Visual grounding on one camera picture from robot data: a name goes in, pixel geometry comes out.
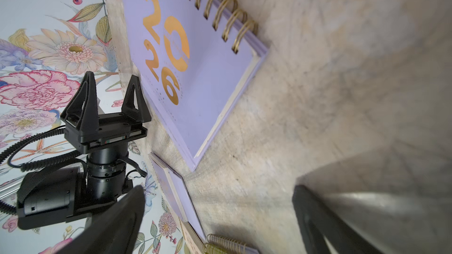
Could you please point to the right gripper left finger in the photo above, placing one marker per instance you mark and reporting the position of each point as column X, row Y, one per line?
column 115, row 231

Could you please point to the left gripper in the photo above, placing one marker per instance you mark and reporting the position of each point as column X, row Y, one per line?
column 88, row 132

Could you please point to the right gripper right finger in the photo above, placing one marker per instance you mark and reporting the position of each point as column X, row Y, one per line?
column 318, row 224

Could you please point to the purple desk calendar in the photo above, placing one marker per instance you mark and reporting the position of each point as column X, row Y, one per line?
column 217, row 244

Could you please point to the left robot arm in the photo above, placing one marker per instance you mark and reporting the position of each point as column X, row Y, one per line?
column 89, row 179

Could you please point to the far left purple calendar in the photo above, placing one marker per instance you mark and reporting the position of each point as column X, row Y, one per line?
column 176, row 193

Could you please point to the peach desk calendar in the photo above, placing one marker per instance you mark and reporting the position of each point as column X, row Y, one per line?
column 193, row 242

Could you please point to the far middle purple calendar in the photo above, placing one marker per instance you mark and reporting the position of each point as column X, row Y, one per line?
column 195, row 57

